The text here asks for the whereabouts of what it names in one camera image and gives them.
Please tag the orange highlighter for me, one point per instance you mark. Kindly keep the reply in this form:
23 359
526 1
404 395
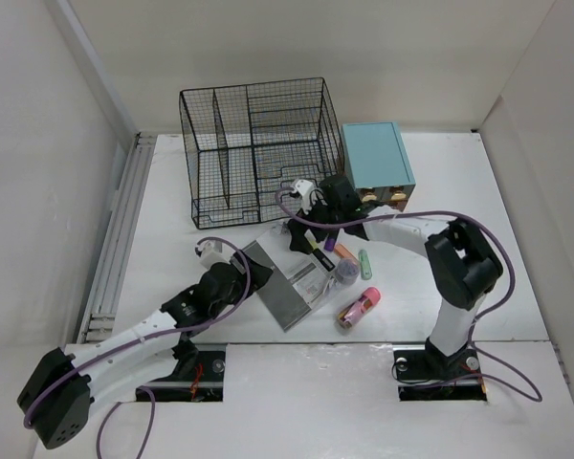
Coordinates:
343 252

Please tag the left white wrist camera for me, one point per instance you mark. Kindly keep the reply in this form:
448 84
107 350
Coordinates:
210 252

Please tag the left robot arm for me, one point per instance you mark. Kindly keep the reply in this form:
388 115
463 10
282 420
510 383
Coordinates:
66 389

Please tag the aluminium rail frame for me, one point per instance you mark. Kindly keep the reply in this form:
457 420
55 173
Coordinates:
100 307

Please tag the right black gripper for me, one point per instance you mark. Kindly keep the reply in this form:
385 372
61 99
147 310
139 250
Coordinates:
299 242

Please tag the pink capped clear tube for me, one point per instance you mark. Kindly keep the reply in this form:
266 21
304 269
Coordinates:
353 313

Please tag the teal drawer box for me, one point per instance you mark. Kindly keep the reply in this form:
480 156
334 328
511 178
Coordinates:
376 162

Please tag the grey booklet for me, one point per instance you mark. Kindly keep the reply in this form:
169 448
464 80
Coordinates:
300 284

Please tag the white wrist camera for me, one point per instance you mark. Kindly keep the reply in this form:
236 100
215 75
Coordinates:
210 252
308 194

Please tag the black wire mesh organizer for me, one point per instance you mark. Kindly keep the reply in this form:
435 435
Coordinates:
244 142

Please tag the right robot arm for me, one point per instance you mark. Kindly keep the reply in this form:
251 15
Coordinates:
463 265

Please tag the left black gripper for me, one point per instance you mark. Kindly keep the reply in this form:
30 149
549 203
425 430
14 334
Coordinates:
259 275

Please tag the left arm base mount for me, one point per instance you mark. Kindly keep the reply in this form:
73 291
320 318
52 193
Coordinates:
197 379

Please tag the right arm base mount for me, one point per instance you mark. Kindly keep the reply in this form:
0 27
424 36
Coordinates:
423 378

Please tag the purple highlighter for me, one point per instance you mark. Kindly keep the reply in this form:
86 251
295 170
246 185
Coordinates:
330 242

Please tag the green highlighter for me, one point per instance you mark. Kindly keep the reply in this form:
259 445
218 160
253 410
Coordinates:
365 265

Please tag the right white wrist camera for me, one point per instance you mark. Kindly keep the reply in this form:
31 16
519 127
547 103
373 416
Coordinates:
308 194

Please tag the clear jar of pins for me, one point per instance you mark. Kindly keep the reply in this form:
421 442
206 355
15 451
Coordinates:
347 271

